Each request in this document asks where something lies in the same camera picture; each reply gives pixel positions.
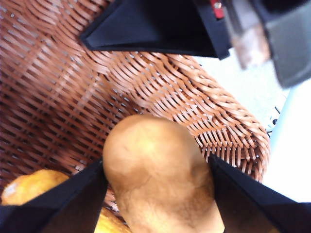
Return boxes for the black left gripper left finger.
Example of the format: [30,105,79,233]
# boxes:
[0,159,109,233]

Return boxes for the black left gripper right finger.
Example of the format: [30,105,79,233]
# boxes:
[208,154,311,233]

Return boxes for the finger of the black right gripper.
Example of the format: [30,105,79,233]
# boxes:
[79,0,218,58]

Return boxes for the yellow corn cob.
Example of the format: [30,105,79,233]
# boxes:
[1,169,132,233]

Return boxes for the brown potato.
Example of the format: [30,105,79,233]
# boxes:
[102,114,225,233]

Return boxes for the brown woven wicker basket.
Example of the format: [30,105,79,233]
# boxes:
[0,0,271,219]

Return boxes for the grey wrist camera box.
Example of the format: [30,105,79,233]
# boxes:
[252,0,311,89]

